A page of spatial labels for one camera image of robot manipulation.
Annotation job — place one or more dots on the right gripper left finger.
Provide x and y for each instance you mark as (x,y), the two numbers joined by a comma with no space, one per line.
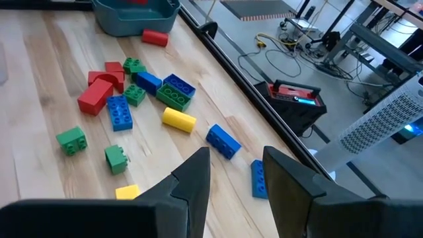
(185,205)

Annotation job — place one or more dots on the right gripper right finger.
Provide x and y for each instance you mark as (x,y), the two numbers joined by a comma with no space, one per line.
(297,205)

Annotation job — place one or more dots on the long blue toy brick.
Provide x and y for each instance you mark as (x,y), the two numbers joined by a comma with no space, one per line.
(179,85)
(223,141)
(119,113)
(257,178)

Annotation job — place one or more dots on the yellow toy cylinder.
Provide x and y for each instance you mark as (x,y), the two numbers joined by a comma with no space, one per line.
(178,119)

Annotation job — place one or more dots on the long green toy brick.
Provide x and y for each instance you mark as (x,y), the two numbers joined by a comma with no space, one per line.
(173,96)

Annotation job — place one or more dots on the short blue toy brick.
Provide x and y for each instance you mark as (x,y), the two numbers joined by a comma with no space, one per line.
(148,82)

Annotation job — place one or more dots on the red toy brick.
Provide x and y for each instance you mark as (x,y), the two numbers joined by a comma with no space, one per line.
(114,66)
(95,96)

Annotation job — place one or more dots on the red toy arch block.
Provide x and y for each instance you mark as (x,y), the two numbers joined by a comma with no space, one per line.
(99,76)

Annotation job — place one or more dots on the red toy cylinder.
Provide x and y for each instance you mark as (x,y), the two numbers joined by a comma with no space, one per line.
(155,37)

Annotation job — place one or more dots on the yellow toy brick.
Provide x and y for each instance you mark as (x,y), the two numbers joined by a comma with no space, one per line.
(127,192)

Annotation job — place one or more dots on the black plastic crate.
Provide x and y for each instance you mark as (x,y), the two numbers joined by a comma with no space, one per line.
(297,119)

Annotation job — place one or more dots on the red black power station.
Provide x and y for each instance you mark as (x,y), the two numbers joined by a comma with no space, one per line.
(291,96)

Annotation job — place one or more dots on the white tower fan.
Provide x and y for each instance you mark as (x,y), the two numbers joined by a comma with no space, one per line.
(380,122)

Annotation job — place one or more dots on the blue-lit black device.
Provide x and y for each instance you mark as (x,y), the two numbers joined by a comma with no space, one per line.
(413,132)

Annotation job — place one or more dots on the black floor power strip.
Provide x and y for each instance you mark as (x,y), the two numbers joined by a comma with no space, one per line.
(330,70)

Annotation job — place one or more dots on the black workbench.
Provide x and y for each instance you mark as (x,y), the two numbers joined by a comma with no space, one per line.
(380,46)

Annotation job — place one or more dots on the grey floor device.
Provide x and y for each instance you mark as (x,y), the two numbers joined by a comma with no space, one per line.
(302,23)

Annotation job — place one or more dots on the teal plastic bin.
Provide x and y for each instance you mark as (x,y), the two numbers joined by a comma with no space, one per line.
(138,23)

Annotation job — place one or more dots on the small dark striped-edge floor mat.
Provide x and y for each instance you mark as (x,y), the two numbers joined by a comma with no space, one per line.
(257,8)

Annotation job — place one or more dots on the clear plastic bin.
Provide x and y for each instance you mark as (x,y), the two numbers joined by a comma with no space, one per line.
(2,66)

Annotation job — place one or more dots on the black aluminium table frame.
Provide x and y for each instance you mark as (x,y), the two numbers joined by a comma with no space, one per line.
(231,67)

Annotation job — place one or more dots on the black frame clamp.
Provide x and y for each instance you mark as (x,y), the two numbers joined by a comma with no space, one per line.
(208,29)

